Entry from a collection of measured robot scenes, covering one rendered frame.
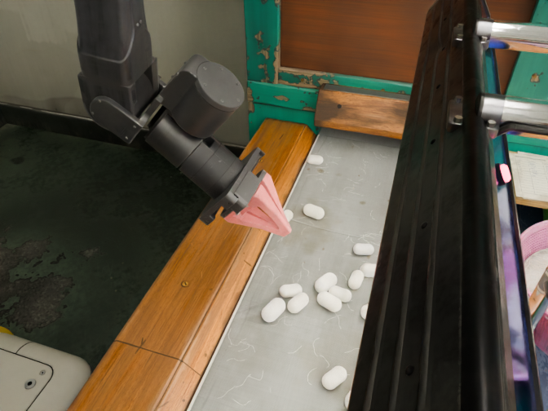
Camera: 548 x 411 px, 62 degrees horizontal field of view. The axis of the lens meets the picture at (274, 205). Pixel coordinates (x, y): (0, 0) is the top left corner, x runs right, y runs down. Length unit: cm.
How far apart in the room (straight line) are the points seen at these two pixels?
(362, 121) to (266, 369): 51
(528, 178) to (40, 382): 109
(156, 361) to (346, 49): 64
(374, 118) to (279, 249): 33
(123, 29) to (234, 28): 143
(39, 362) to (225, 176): 85
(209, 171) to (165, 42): 155
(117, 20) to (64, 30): 187
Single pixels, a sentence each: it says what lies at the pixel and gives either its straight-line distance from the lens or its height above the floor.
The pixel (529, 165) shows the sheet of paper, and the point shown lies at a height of 78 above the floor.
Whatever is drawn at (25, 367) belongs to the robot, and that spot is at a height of 28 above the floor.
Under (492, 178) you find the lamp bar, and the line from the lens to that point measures 26.
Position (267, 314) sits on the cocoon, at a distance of 61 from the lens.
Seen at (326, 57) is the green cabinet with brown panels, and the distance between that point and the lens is 93.
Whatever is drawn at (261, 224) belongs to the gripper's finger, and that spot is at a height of 87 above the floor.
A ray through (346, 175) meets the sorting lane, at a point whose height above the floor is 74.
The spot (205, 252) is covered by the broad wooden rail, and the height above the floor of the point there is 76.
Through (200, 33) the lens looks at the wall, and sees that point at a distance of 196.
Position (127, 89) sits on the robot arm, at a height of 104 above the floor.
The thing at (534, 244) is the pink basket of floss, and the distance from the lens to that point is 83.
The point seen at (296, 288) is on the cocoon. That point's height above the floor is 76.
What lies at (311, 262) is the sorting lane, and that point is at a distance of 70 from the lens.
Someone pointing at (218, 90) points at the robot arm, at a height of 104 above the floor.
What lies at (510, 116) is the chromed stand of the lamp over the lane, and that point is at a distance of 31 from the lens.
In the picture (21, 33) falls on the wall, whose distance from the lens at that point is 252.
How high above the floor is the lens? 125
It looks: 40 degrees down
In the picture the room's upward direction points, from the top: straight up
